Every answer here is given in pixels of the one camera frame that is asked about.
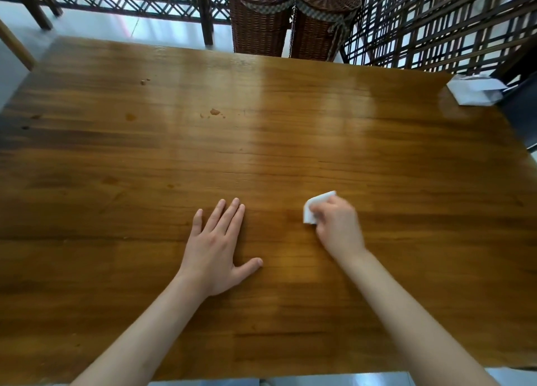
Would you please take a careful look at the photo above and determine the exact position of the person's right forearm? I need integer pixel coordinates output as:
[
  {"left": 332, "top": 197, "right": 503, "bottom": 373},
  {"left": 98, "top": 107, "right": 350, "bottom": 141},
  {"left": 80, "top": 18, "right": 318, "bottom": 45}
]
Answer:
[{"left": 340, "top": 249, "right": 500, "bottom": 386}]

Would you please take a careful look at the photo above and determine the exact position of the dark wooden table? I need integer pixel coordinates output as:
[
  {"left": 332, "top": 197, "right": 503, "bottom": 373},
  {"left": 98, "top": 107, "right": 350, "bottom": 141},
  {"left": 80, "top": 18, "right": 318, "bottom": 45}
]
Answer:
[{"left": 0, "top": 36, "right": 537, "bottom": 386}]

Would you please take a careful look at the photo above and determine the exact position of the person's left forearm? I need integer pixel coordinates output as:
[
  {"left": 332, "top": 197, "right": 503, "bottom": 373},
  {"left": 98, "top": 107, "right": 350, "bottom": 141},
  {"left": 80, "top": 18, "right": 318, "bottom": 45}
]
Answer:
[{"left": 69, "top": 274, "right": 210, "bottom": 386}]

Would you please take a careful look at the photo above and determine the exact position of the white paper napkin pack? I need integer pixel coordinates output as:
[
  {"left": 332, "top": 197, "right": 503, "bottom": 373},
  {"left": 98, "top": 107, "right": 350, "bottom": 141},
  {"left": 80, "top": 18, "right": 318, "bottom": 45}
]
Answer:
[{"left": 446, "top": 74, "right": 508, "bottom": 107}]

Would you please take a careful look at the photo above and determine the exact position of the white napkin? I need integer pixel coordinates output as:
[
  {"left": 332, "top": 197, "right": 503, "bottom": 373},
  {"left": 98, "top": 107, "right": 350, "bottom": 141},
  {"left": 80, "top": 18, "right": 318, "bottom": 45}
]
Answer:
[{"left": 303, "top": 190, "right": 337, "bottom": 226}]

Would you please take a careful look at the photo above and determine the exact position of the light wooden table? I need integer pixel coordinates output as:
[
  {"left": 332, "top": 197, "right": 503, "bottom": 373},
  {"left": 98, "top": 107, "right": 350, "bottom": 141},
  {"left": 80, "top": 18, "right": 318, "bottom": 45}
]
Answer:
[{"left": 0, "top": 19, "right": 37, "bottom": 72}]

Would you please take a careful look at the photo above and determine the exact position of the person's left hand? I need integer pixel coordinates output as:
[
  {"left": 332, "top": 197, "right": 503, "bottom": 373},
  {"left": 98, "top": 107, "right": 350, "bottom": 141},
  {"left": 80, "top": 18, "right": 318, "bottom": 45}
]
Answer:
[{"left": 176, "top": 198, "right": 264, "bottom": 298}]

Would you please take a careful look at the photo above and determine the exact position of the brown wicker lidded basket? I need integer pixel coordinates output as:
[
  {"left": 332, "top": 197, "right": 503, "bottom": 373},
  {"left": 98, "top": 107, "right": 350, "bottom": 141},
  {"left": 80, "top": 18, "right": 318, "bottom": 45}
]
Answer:
[
  {"left": 225, "top": 0, "right": 296, "bottom": 57},
  {"left": 289, "top": 0, "right": 362, "bottom": 62}
]

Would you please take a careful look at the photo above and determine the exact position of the grey blue pillar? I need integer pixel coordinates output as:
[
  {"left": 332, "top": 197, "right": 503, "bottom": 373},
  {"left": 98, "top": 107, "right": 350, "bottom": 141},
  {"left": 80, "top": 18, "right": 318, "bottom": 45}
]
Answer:
[{"left": 499, "top": 71, "right": 537, "bottom": 154}]

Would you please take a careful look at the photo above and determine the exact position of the dark wooden post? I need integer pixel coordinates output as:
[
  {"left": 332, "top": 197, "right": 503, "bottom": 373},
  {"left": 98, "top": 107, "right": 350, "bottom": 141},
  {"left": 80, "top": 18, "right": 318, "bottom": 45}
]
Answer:
[{"left": 491, "top": 35, "right": 537, "bottom": 85}]

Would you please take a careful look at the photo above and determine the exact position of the person's right hand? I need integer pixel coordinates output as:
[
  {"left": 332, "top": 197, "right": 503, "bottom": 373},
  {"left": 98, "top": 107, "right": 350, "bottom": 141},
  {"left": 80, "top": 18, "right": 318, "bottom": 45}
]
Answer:
[{"left": 309, "top": 196, "right": 366, "bottom": 261}]

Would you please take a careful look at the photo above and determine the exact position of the dark wooden lattice screen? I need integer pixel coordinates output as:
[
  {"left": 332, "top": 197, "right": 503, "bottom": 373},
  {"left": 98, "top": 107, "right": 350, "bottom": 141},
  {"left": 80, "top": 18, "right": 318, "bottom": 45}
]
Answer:
[
  {"left": 0, "top": 0, "right": 232, "bottom": 47},
  {"left": 340, "top": 0, "right": 537, "bottom": 85}
]

